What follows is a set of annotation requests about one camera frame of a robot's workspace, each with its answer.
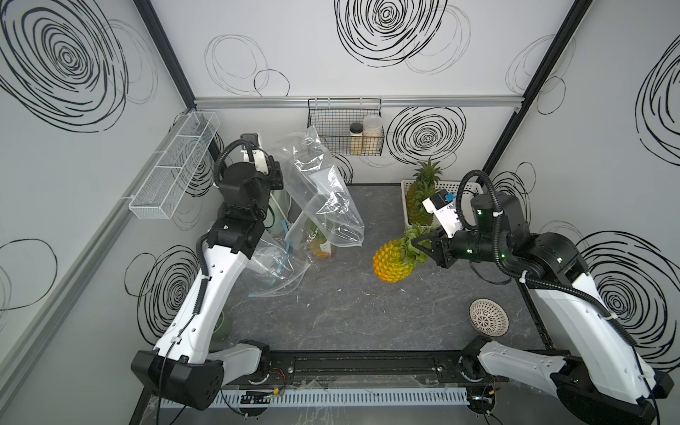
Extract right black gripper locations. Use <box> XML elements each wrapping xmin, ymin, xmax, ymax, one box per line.
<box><xmin>409</xmin><ymin>221</ymin><xmax>504</xmax><ymax>266</ymax></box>

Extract clear zip-top bag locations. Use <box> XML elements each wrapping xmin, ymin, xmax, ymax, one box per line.
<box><xmin>237</xmin><ymin>231</ymin><xmax>311</xmax><ymax>299</ymax></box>
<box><xmin>267</xmin><ymin>127</ymin><xmax>365</xmax><ymax>249</ymax></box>
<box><xmin>299</xmin><ymin>214</ymin><xmax>334</xmax><ymax>259</ymax></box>

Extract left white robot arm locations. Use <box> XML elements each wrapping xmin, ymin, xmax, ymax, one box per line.
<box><xmin>131</xmin><ymin>133</ymin><xmax>283</xmax><ymax>411</ymax></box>

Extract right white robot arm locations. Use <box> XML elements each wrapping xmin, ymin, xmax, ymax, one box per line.
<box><xmin>413</xmin><ymin>170</ymin><xmax>674</xmax><ymax>424</ymax></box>

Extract cream perforated plastic basket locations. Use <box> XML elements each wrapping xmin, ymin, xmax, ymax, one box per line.
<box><xmin>399</xmin><ymin>179</ymin><xmax>485</xmax><ymax>230</ymax></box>

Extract white round sink strainer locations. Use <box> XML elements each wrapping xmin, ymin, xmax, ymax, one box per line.
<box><xmin>469</xmin><ymin>299</ymin><xmax>509</xmax><ymax>338</ymax></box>

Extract white-lid spice jar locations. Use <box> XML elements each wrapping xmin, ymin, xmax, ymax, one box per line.
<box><xmin>362</xmin><ymin>114</ymin><xmax>384</xmax><ymax>156</ymax></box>

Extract dark-lid spice jar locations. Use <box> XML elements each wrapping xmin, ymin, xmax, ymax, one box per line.
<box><xmin>350</xmin><ymin>122</ymin><xmax>363</xmax><ymax>156</ymax></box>

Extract green ceramic cup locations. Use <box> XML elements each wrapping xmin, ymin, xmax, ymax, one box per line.
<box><xmin>211</xmin><ymin>312</ymin><xmax>233</xmax><ymax>342</ymax></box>

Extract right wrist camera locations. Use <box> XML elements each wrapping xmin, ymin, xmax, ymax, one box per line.
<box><xmin>423</xmin><ymin>189</ymin><xmax>463</xmax><ymax>238</ymax></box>

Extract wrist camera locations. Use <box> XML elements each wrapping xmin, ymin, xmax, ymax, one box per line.
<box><xmin>241</xmin><ymin>133</ymin><xmax>270</xmax><ymax>175</ymax></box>
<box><xmin>423</xmin><ymin>189</ymin><xmax>463</xmax><ymax>238</ymax></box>

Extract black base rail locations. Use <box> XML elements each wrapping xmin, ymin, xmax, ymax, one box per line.
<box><xmin>148</xmin><ymin>347</ymin><xmax>575</xmax><ymax>386</ymax></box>

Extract black wire wall basket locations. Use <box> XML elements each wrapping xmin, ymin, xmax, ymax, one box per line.
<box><xmin>306</xmin><ymin>97</ymin><xmax>384</xmax><ymax>156</ymax></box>

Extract grey slotted cable duct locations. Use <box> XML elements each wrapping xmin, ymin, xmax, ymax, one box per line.
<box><xmin>158</xmin><ymin>386</ymin><xmax>471</xmax><ymax>410</ymax></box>

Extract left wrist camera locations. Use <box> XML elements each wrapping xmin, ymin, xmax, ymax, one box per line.
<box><xmin>241</xmin><ymin>133</ymin><xmax>270</xmax><ymax>175</ymax></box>

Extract white mesh wall shelf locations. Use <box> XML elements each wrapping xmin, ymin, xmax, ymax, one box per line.
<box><xmin>129</xmin><ymin>111</ymin><xmax>220</xmax><ymax>220</ymax></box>

